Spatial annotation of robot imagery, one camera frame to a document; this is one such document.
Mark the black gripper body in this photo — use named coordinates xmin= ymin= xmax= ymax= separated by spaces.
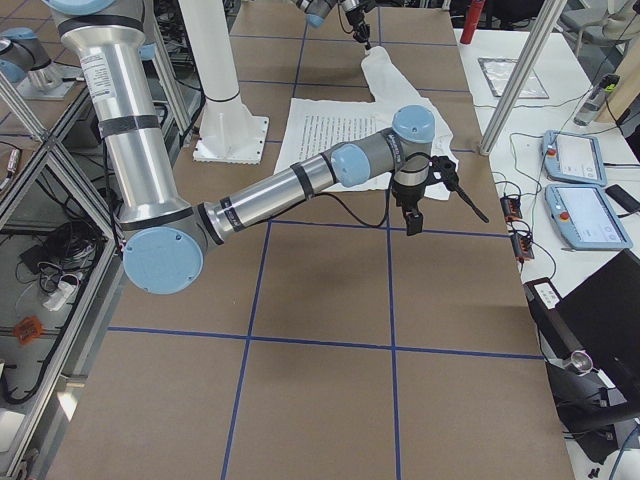
xmin=346 ymin=8 xmax=369 ymax=39
xmin=392 ymin=181 xmax=426 ymax=214

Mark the white long-sleeve printed t-shirt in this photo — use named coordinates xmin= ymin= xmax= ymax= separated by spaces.
xmin=268 ymin=46 xmax=456 ymax=206

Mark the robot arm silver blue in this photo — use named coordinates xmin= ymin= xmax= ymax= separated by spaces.
xmin=293 ymin=0 xmax=376 ymax=50
xmin=50 ymin=1 xmax=457 ymax=294

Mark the orange black electronics module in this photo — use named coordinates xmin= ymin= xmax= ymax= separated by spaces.
xmin=510 ymin=232 xmax=535 ymax=263
xmin=500 ymin=195 xmax=522 ymax=222

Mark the red cylindrical bottle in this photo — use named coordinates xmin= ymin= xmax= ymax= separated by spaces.
xmin=460 ymin=0 xmax=485 ymax=45

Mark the brown paper table mat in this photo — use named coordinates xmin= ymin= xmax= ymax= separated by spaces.
xmin=49 ymin=8 xmax=573 ymax=479

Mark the near blue teach pendant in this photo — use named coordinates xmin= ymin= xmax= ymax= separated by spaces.
xmin=544 ymin=184 xmax=633 ymax=251

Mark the blue teach pendant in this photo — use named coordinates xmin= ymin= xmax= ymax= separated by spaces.
xmin=544 ymin=184 xmax=633 ymax=251
xmin=542 ymin=130 xmax=607 ymax=186

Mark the far blue teach pendant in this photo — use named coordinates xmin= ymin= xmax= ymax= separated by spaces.
xmin=542 ymin=130 xmax=607 ymax=186

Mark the black box with white label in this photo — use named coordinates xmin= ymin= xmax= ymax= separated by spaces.
xmin=523 ymin=277 xmax=593 ymax=370

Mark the black smartphone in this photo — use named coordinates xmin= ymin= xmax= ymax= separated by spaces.
xmin=605 ymin=184 xmax=640 ymax=213

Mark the black laptop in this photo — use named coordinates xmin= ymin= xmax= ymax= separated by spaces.
xmin=557 ymin=249 xmax=639 ymax=384

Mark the black monitor stand with knob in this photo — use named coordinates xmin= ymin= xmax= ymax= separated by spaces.
xmin=546 ymin=363 xmax=639 ymax=465

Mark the orange tag under table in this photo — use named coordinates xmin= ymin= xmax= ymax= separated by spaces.
xmin=12 ymin=316 xmax=44 ymax=345

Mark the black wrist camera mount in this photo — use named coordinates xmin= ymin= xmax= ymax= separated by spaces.
xmin=427 ymin=156 xmax=489 ymax=223

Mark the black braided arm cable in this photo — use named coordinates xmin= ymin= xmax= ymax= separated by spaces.
xmin=319 ymin=149 xmax=441 ymax=229

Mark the aluminium frame post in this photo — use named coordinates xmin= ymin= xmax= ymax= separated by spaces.
xmin=479 ymin=0 xmax=567 ymax=156

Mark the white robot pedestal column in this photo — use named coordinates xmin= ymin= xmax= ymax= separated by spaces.
xmin=179 ymin=0 xmax=269 ymax=164

